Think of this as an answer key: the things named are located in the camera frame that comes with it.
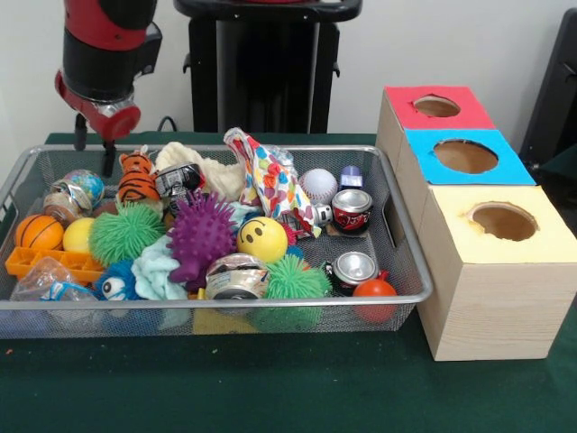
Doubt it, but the orange basketball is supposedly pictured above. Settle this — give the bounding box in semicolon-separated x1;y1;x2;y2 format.
14;214;66;252

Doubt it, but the crushed black can silver lid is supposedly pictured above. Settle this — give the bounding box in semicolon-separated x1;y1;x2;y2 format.
331;251;382;297

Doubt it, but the white baseball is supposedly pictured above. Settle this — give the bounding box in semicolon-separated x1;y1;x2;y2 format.
299;168;339;199

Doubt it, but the purple spiky rubber toy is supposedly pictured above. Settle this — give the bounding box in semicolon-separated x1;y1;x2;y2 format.
165;191;239;292

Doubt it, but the wooden box with three holes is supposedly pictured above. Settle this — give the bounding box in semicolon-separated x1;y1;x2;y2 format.
376;85;577;362

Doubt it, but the dark green table cloth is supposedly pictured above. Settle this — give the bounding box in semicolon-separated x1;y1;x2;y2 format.
540;143;577;181
0;130;577;433

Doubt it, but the black chair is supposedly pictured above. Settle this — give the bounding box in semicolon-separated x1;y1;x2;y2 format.
517;7;577;157

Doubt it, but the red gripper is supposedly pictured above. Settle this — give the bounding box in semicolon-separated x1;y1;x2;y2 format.
53;69;142;178

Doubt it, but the orange striped tiger plush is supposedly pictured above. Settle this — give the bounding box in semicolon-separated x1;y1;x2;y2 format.
115;144;162;204

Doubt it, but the red ball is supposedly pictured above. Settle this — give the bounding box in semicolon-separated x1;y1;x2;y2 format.
352;278;398;324

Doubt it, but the white cloth with coloured dots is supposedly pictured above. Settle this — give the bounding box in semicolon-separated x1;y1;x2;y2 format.
223;127;324;239

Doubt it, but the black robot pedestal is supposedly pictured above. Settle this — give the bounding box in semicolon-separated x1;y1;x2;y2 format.
173;0;364;134

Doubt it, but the yellow smiley ball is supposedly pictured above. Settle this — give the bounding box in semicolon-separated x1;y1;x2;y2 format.
235;216;289;265

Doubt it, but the silver mesh bin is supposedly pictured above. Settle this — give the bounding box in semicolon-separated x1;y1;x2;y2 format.
0;143;436;339

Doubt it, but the green stringy puffer ball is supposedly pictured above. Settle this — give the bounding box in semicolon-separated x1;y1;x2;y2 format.
263;254;334;301

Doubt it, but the crushed red can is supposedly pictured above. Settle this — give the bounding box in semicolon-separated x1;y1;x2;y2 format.
332;188;375;235

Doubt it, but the purple toy block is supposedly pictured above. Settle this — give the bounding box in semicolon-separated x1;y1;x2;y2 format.
338;165;364;191

